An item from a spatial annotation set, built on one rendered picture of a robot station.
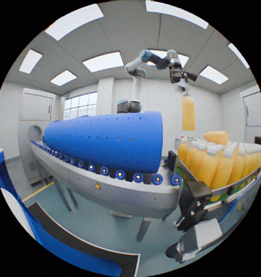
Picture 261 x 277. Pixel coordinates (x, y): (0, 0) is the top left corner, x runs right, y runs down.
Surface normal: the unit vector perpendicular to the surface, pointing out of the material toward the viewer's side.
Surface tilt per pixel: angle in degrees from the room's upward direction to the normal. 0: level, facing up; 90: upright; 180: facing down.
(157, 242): 0
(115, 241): 0
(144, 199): 71
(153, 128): 66
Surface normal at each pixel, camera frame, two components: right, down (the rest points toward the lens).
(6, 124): 0.99, 0.04
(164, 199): -0.23, -0.24
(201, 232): 0.03, -0.99
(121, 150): -0.25, 0.18
